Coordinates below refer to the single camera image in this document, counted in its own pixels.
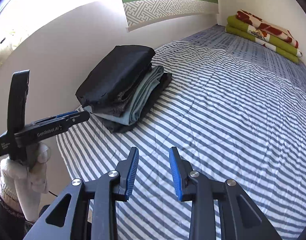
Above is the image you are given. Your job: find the dark navy garment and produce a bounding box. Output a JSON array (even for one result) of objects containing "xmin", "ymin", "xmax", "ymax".
[{"xmin": 75, "ymin": 45, "xmax": 155, "ymax": 107}]

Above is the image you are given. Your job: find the dark sleeve forearm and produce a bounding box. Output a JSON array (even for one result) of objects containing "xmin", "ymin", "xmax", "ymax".
[{"xmin": 0, "ymin": 183, "xmax": 33, "ymax": 239}]

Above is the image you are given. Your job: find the white gloved left hand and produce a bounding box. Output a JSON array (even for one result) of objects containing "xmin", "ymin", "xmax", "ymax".
[{"xmin": 0, "ymin": 142, "xmax": 51, "ymax": 222}]

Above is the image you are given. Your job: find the folded clothes stack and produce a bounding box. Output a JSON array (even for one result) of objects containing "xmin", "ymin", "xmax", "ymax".
[{"xmin": 82, "ymin": 64, "xmax": 173, "ymax": 134}]

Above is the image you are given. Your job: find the blue white striped quilt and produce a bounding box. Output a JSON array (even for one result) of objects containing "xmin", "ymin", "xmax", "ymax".
[{"xmin": 57, "ymin": 41, "xmax": 306, "ymax": 239}]

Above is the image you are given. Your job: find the blue patterned bed sheet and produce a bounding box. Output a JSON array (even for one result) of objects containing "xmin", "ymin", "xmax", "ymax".
[{"xmin": 182, "ymin": 25, "xmax": 306, "ymax": 93}]

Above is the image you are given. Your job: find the green floral folded blanket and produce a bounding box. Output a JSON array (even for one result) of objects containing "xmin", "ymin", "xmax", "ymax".
[{"xmin": 226, "ymin": 10, "xmax": 302, "ymax": 63}]

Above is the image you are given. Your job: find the green landscape wall scroll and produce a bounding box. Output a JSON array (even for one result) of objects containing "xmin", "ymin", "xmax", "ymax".
[{"xmin": 116, "ymin": 0, "xmax": 219, "ymax": 33}]

